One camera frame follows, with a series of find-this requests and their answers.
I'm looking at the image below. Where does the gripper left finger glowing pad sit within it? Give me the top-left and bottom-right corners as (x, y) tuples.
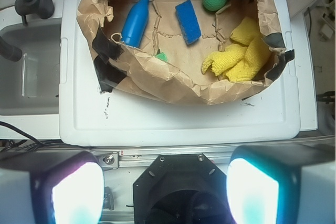
(1, 151), (104, 223)

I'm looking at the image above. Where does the blue plastic bottle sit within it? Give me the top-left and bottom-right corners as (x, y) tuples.
(121, 0), (150, 48)

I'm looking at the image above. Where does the black cable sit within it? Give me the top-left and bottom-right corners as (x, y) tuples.
(0, 121), (64, 152)

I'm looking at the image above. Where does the green block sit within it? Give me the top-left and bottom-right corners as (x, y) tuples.
(155, 52), (168, 62)

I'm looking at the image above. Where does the aluminium rail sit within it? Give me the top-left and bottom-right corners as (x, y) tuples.
(91, 135), (335, 170)

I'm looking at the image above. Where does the dark grey faucet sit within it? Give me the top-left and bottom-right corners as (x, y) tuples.
(1, 0), (55, 62)

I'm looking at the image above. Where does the blue sponge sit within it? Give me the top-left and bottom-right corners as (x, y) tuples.
(175, 0), (201, 45)

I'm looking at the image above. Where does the grey sink basin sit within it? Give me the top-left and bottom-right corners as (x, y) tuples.
(1, 18), (61, 116)

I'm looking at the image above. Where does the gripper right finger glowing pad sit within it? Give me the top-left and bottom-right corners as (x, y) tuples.
(226, 144), (335, 223)

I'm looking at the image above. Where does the yellow microfiber cloth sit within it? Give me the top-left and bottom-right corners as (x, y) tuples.
(201, 17), (272, 82)

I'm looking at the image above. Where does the crumpled brown paper bag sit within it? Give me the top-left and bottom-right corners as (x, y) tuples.
(77, 0), (295, 105)

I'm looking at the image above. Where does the white plastic tray lid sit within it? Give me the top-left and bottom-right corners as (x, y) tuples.
(59, 0), (301, 147)

